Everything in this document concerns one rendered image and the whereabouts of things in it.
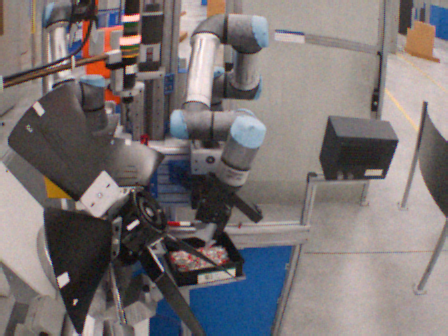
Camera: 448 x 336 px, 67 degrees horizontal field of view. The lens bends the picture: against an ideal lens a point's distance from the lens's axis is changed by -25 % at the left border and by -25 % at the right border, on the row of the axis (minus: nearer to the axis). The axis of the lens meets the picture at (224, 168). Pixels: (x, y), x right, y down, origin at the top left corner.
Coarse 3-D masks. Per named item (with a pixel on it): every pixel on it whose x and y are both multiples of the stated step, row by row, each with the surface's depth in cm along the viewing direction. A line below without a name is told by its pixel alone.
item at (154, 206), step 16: (144, 192) 89; (112, 208) 85; (128, 208) 82; (144, 208) 87; (160, 208) 92; (128, 224) 82; (144, 224) 81; (160, 224) 89; (128, 240) 83; (144, 240) 83; (128, 256) 88
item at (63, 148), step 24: (48, 96) 79; (72, 96) 84; (24, 120) 74; (48, 120) 78; (72, 120) 82; (24, 144) 73; (48, 144) 77; (72, 144) 81; (96, 144) 85; (48, 168) 77; (72, 168) 81; (96, 168) 84; (72, 192) 81
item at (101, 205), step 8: (104, 176) 86; (96, 184) 85; (104, 184) 86; (112, 184) 87; (88, 192) 83; (96, 192) 84; (104, 192) 85; (112, 192) 86; (120, 192) 88; (80, 200) 82; (88, 200) 83; (96, 200) 84; (104, 200) 85; (112, 200) 86; (88, 208) 83; (96, 208) 84; (104, 208) 85; (96, 216) 84
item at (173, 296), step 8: (160, 280) 86; (168, 280) 81; (160, 288) 88; (168, 288) 84; (176, 288) 79; (168, 296) 86; (176, 296) 81; (176, 304) 85; (184, 304) 78; (176, 312) 88; (184, 312) 82; (192, 312) 75; (184, 320) 86; (192, 320) 79; (192, 328) 85; (200, 328) 72
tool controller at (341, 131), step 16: (336, 128) 128; (352, 128) 129; (368, 128) 130; (384, 128) 131; (336, 144) 127; (352, 144) 127; (368, 144) 127; (384, 144) 128; (320, 160) 143; (336, 160) 131; (352, 160) 132; (368, 160) 132; (384, 160) 133; (336, 176) 136; (352, 176) 134; (368, 176) 138; (384, 176) 139
